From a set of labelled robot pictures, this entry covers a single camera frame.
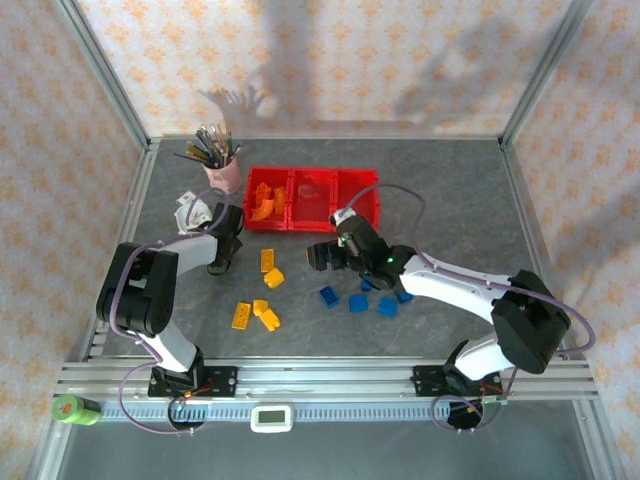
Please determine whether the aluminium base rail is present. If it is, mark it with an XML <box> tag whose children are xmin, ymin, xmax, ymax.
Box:
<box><xmin>53</xmin><ymin>355</ymin><xmax>600</xmax><ymax>402</ymax></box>

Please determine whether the orange lego arch piece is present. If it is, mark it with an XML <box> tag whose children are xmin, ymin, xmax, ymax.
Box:
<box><xmin>249</xmin><ymin>192</ymin><xmax>282</xmax><ymax>223</ymax></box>

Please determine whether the aluminium side rail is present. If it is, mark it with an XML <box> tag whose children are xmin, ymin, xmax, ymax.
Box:
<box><xmin>498</xmin><ymin>139</ymin><xmax>566</xmax><ymax>321</ymax></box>
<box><xmin>79</xmin><ymin>139</ymin><xmax>162</xmax><ymax>362</ymax></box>

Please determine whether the dark slim pen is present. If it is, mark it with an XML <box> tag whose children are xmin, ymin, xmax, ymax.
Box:
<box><xmin>195</xmin><ymin>127</ymin><xmax>217</xmax><ymax>157</ymax></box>

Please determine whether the aluminium frame post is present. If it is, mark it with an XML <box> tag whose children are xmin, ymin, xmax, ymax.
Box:
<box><xmin>498</xmin><ymin>0</ymin><xmax>596</xmax><ymax>149</ymax></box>
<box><xmin>52</xmin><ymin>0</ymin><xmax>152</xmax><ymax>149</ymax></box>

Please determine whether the pink pen cup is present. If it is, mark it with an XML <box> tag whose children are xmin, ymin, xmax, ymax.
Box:
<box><xmin>202</xmin><ymin>154</ymin><xmax>242</xmax><ymax>194</ymax></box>

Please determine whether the crumpled white printed wrapper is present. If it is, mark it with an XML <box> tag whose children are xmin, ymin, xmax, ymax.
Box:
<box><xmin>172</xmin><ymin>190</ymin><xmax>214</xmax><ymax>237</ymax></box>

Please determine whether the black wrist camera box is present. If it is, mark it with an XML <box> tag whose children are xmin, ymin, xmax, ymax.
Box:
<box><xmin>330</xmin><ymin>209</ymin><xmax>375</xmax><ymax>241</ymax></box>

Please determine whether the grey slotted cable duct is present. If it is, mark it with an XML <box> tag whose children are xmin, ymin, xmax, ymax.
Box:
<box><xmin>98</xmin><ymin>401</ymin><xmax>482</xmax><ymax>422</ymax></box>

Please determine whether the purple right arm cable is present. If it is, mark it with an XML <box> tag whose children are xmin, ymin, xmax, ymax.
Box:
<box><xmin>339</xmin><ymin>183</ymin><xmax>597</xmax><ymax>434</ymax></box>

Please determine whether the white digital timer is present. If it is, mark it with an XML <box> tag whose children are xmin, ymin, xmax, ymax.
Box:
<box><xmin>249</xmin><ymin>404</ymin><xmax>296</xmax><ymax>434</ymax></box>

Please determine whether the red plastic bin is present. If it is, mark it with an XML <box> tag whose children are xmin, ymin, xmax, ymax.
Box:
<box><xmin>333</xmin><ymin>169</ymin><xmax>382</xmax><ymax>232</ymax></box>
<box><xmin>242</xmin><ymin>165</ymin><xmax>294</xmax><ymax>233</ymax></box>
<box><xmin>288</xmin><ymin>168</ymin><xmax>339</xmax><ymax>234</ymax></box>

